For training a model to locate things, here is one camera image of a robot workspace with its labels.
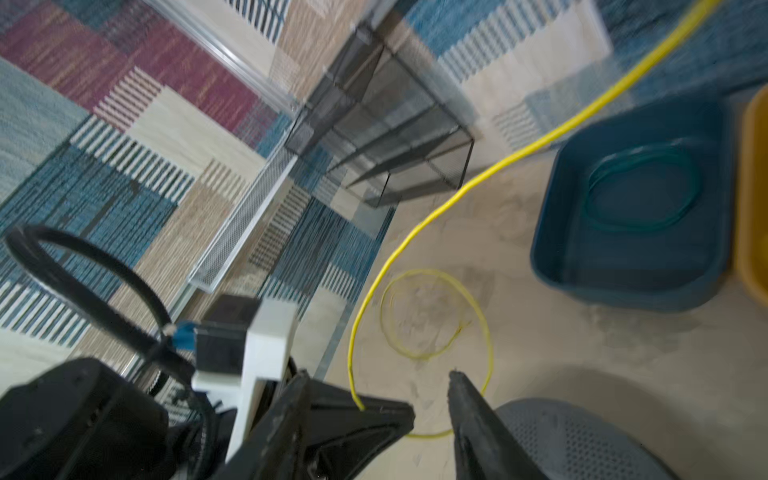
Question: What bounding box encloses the dark grey spool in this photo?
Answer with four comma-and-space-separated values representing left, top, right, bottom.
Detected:
495, 398, 678, 479

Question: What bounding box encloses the yellow plastic bin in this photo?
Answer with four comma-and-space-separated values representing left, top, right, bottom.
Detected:
733, 87, 767, 306

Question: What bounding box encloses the green cable coil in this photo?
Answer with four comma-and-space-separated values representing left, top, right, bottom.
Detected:
583, 142, 703, 234

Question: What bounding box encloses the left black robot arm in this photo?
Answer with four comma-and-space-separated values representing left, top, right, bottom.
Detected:
1, 224, 223, 479

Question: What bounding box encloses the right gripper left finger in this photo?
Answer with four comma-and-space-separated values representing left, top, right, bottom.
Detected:
213, 371, 415, 479

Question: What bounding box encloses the black wire shelf rack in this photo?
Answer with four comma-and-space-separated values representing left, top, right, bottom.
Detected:
285, 22, 475, 208

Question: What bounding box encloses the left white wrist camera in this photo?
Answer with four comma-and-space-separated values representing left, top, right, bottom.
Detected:
191, 294, 298, 459

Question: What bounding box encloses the teal plastic bin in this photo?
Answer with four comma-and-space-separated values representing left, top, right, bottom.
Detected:
530, 94, 736, 312

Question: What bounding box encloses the yellow cable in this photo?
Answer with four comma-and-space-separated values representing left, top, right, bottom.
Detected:
346, 0, 724, 440

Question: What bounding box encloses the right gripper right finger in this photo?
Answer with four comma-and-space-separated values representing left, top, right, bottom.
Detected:
448, 370, 546, 479

